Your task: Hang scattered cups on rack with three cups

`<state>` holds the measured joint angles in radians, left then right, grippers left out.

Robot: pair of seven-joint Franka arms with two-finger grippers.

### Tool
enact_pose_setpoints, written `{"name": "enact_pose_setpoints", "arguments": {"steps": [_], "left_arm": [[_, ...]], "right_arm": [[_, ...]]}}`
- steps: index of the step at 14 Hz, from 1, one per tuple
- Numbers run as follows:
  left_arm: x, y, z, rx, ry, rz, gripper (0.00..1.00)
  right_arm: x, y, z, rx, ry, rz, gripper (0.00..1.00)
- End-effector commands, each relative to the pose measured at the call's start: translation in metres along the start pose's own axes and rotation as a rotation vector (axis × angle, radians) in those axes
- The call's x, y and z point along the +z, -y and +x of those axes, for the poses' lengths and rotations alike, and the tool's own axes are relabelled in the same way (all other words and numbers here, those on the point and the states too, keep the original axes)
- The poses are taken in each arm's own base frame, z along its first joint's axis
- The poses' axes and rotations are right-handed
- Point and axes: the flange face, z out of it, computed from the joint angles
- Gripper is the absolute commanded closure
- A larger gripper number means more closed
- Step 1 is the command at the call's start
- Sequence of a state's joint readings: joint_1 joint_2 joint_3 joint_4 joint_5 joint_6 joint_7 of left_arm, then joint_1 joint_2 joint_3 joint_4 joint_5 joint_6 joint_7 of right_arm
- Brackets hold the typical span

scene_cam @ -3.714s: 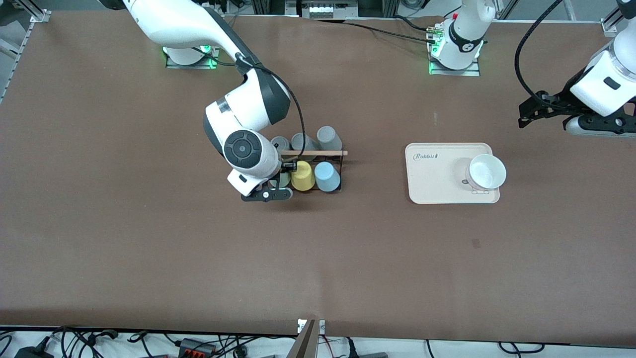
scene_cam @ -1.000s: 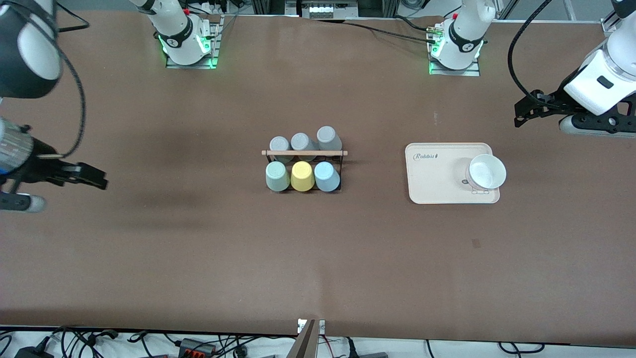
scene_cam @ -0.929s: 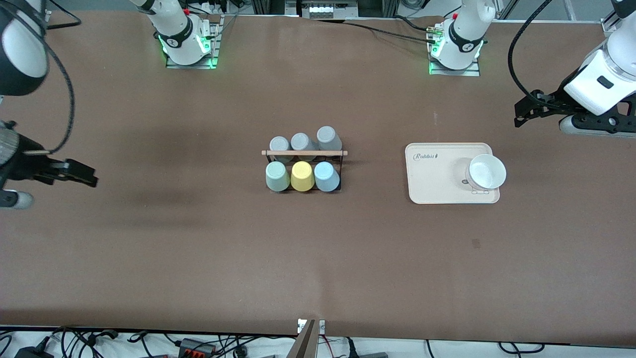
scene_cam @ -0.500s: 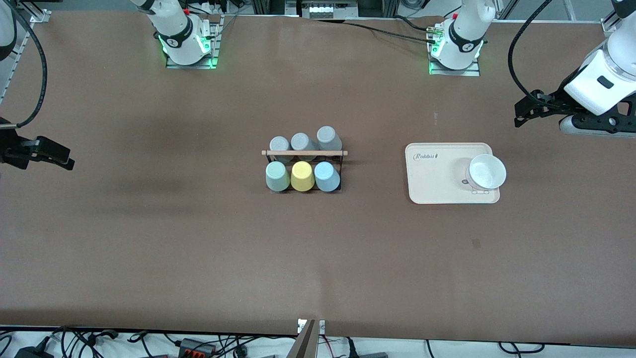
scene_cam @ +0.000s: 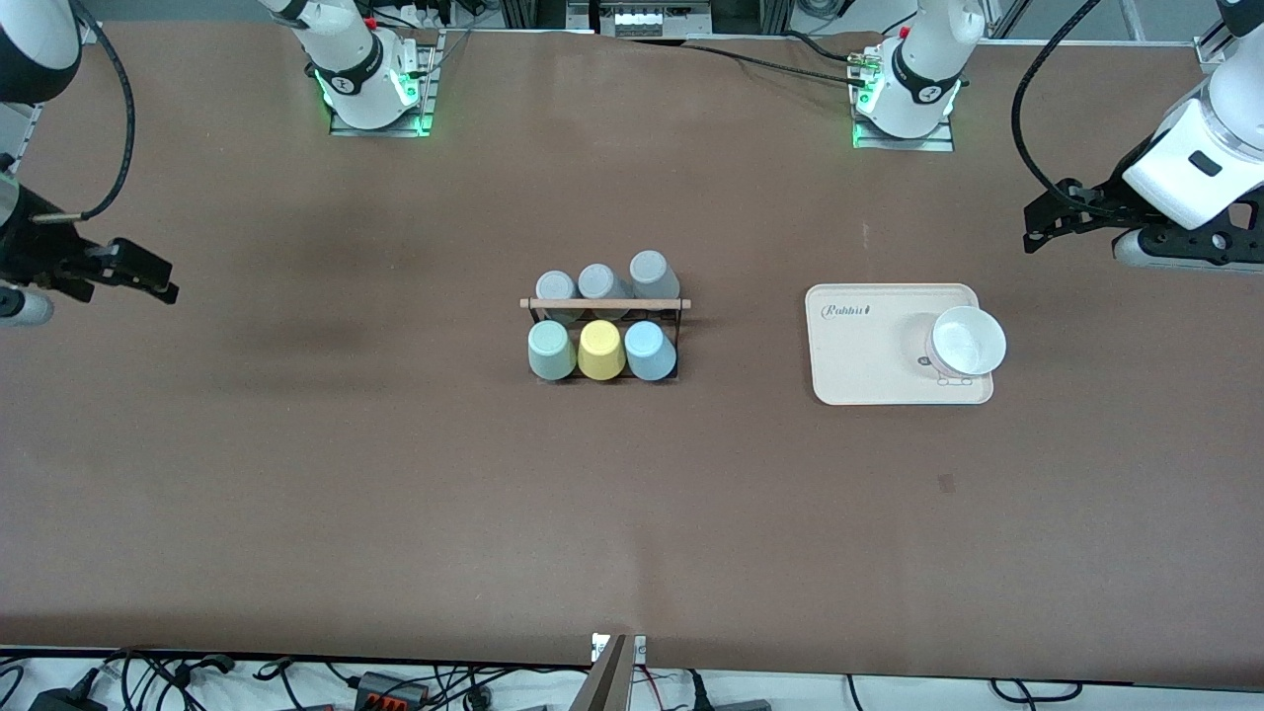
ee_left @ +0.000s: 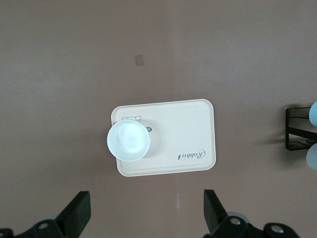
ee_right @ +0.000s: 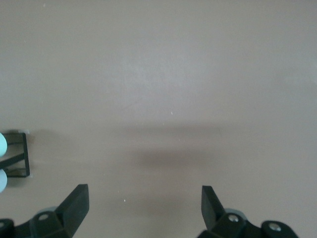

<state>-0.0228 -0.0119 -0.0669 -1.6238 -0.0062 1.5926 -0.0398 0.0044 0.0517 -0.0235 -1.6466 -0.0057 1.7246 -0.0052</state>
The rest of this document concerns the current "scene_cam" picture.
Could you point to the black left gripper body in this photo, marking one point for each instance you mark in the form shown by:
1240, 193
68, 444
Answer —
1099, 200

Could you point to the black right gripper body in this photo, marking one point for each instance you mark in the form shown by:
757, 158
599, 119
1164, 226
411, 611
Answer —
28, 250

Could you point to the mint green cup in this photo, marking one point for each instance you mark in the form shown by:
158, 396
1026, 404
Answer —
551, 353

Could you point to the light blue cup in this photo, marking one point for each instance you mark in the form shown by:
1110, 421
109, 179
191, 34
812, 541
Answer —
650, 354

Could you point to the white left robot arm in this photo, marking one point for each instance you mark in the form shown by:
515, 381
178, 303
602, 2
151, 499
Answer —
923, 94

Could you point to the white bowl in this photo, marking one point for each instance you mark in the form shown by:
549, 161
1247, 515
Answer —
968, 342

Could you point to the cream plastic tray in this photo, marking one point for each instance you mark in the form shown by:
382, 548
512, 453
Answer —
869, 380

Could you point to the grey cup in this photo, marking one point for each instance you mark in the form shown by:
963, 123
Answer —
600, 284
654, 275
558, 289

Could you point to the black power adapter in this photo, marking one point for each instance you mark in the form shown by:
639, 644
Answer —
69, 701

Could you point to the white device with slots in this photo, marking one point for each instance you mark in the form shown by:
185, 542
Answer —
652, 20

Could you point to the yellow cup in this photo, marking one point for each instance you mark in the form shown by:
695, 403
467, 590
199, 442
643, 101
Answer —
600, 351

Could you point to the black orange terminal block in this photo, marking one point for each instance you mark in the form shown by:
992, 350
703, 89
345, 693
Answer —
390, 691

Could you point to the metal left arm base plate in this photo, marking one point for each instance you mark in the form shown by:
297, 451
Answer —
904, 144

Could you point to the aluminium corner bracket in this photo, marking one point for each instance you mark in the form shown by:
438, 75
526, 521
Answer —
1210, 54
89, 35

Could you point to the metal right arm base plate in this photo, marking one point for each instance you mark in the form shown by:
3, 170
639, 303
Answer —
427, 69

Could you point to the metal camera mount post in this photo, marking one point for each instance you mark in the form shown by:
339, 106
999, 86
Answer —
607, 681

